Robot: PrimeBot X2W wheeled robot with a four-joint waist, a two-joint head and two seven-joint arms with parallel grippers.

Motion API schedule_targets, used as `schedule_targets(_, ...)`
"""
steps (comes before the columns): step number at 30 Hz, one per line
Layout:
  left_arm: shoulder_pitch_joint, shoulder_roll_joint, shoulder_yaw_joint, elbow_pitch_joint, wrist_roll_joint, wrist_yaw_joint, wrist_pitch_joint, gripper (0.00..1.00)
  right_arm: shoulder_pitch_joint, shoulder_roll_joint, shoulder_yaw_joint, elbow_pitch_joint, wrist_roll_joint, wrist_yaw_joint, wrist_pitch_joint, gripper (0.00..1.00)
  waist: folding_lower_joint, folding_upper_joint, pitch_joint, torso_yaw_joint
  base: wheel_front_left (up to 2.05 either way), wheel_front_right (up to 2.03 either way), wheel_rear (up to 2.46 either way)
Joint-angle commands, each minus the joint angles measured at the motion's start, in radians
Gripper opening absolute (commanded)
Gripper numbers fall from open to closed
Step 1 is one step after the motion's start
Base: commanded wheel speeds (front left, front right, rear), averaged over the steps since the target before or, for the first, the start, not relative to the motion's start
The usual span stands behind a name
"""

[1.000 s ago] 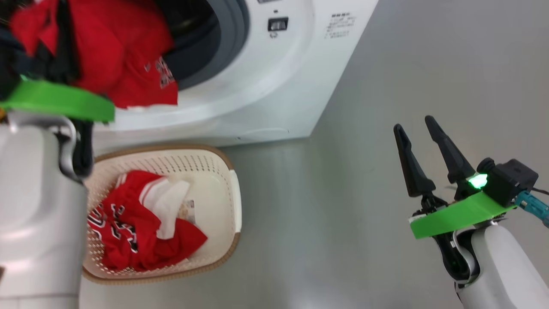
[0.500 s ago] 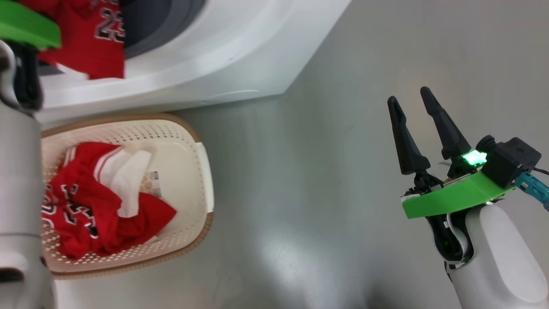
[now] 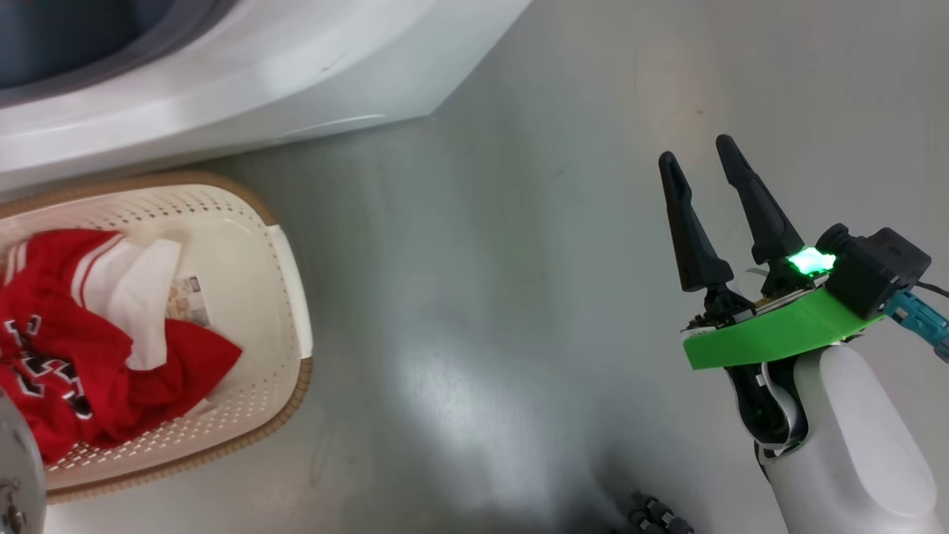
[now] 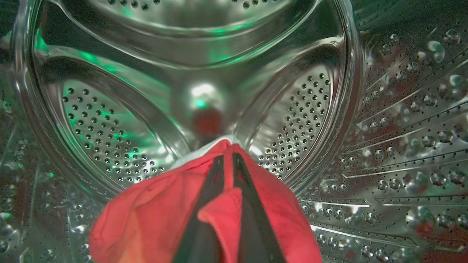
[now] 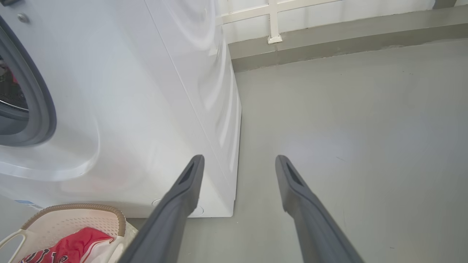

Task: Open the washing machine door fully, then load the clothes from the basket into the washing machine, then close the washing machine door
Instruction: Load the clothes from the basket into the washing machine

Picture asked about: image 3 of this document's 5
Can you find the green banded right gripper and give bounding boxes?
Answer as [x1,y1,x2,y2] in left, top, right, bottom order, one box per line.
[658,134,887,371]

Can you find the red and white jersey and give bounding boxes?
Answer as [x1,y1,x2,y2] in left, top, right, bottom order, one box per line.
[0,228,244,464]

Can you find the cream perforated laundry basket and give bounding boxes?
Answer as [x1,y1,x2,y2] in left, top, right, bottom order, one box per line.
[0,171,314,505]

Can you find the white front-load washing machine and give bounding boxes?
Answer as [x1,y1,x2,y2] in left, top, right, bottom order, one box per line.
[0,0,531,194]

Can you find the paper basket label sticker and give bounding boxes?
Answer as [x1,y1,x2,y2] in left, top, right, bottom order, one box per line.
[169,276,212,329]

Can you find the grey rubber door gasket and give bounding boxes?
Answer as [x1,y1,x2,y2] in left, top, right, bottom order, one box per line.
[0,0,238,108]

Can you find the teal cable connector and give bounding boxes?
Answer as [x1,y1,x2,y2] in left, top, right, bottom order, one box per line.
[882,289,949,364]

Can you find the black ribbed cable connectors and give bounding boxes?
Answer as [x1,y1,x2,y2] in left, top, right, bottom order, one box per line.
[609,489,695,534]

